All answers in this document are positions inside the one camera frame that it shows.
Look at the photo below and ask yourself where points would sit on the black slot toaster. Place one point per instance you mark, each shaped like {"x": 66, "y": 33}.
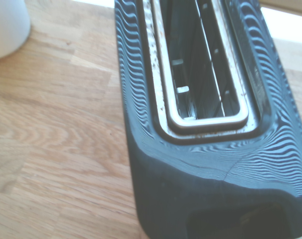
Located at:
{"x": 215, "y": 174}

